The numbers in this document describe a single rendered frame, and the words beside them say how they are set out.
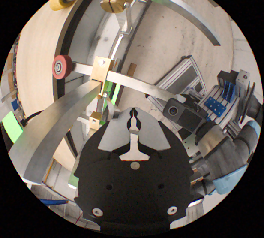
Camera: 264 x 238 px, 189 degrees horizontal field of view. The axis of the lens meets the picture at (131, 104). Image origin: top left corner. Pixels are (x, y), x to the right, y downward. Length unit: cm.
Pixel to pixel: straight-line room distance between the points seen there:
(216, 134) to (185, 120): 8
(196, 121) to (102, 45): 54
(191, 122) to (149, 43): 108
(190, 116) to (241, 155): 16
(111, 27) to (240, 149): 67
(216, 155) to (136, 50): 113
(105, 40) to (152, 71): 80
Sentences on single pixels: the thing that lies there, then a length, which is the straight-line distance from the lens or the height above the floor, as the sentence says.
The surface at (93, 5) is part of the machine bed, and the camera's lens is 50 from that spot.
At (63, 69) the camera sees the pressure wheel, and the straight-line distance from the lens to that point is 28.
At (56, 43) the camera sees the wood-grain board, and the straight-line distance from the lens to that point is 33.
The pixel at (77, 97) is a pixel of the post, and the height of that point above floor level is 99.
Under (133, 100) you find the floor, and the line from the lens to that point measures 122.
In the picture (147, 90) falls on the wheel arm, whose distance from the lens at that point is 25.
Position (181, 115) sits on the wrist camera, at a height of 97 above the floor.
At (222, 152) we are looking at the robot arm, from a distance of 18.
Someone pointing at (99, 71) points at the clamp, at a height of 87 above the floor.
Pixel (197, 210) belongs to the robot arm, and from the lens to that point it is 54.
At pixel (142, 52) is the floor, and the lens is 112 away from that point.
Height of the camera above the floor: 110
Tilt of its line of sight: 62 degrees down
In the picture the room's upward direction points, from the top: 180 degrees counter-clockwise
